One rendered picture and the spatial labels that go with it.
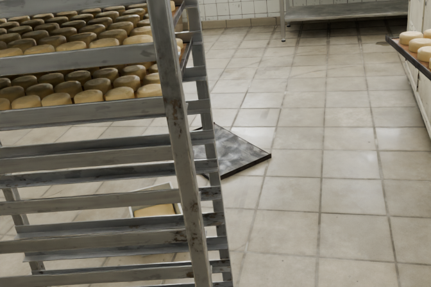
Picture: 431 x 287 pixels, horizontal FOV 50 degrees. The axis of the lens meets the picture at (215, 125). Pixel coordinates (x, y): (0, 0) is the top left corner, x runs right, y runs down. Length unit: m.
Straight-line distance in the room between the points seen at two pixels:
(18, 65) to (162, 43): 0.24
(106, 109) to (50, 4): 0.18
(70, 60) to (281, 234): 1.52
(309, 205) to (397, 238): 0.43
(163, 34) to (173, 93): 0.09
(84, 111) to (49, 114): 0.06
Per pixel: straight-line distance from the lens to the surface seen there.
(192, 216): 0.83
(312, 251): 2.03
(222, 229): 1.42
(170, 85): 0.72
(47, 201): 0.91
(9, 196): 1.50
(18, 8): 0.78
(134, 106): 0.77
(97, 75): 0.94
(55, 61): 0.78
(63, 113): 0.81
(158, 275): 0.97
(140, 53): 0.74
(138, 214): 2.26
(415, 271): 2.00
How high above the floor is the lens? 1.33
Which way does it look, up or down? 25 degrees down
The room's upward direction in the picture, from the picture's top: 7 degrees counter-clockwise
